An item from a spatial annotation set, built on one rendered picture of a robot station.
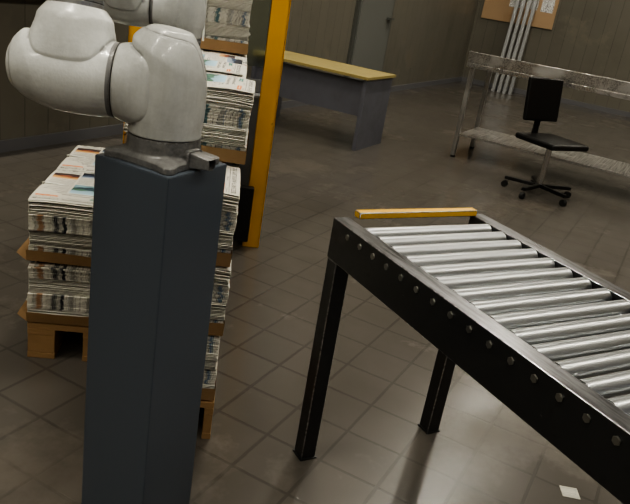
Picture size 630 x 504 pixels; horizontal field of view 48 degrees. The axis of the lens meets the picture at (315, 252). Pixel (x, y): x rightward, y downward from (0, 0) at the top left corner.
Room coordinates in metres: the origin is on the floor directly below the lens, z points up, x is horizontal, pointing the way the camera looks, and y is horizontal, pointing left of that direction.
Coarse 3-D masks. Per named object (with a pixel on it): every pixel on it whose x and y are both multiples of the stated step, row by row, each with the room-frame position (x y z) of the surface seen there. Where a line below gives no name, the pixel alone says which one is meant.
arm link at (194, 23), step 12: (156, 0) 1.79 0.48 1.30; (168, 0) 1.79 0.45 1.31; (180, 0) 1.79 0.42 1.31; (192, 0) 1.80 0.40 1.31; (204, 0) 1.83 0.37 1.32; (156, 12) 1.79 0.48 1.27; (168, 12) 1.79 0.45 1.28; (180, 12) 1.79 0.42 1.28; (192, 12) 1.80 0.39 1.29; (204, 12) 1.83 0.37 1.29; (168, 24) 1.79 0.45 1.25; (180, 24) 1.79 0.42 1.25; (192, 24) 1.80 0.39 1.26; (204, 24) 1.84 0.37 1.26
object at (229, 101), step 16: (208, 80) 2.23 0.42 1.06; (224, 80) 2.27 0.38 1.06; (240, 80) 2.33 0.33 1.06; (208, 96) 2.11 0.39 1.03; (224, 96) 2.12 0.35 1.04; (240, 96) 2.13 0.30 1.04; (208, 112) 2.12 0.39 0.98; (224, 112) 2.12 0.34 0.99; (240, 112) 2.13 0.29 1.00; (208, 128) 2.11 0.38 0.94; (224, 128) 2.11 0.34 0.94; (240, 128) 2.12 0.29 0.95; (208, 144) 2.11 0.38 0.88; (224, 144) 2.12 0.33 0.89; (240, 144) 2.12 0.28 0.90
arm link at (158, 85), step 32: (160, 32) 1.42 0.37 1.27; (128, 64) 1.39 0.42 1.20; (160, 64) 1.39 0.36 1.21; (192, 64) 1.42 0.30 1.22; (128, 96) 1.38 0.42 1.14; (160, 96) 1.38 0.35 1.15; (192, 96) 1.42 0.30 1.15; (128, 128) 1.43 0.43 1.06; (160, 128) 1.39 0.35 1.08; (192, 128) 1.42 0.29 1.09
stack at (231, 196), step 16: (224, 192) 1.85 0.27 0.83; (224, 208) 1.84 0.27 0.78; (224, 224) 1.84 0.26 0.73; (224, 240) 1.84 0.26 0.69; (224, 272) 1.85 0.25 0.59; (224, 288) 1.85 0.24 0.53; (224, 304) 1.85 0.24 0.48; (224, 320) 1.85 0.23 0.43; (208, 336) 1.85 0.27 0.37; (208, 352) 1.85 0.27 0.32; (208, 368) 1.85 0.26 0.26; (208, 384) 1.85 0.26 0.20; (208, 400) 1.86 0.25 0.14; (208, 416) 1.85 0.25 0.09; (208, 432) 1.85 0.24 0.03
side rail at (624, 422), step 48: (336, 240) 1.84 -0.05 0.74; (384, 288) 1.62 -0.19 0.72; (432, 288) 1.47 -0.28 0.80; (432, 336) 1.44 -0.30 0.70; (480, 336) 1.32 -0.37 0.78; (480, 384) 1.29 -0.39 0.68; (528, 384) 1.19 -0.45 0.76; (576, 384) 1.14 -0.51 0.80; (576, 432) 1.08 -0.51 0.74; (624, 432) 1.01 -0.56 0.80; (624, 480) 0.98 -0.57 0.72
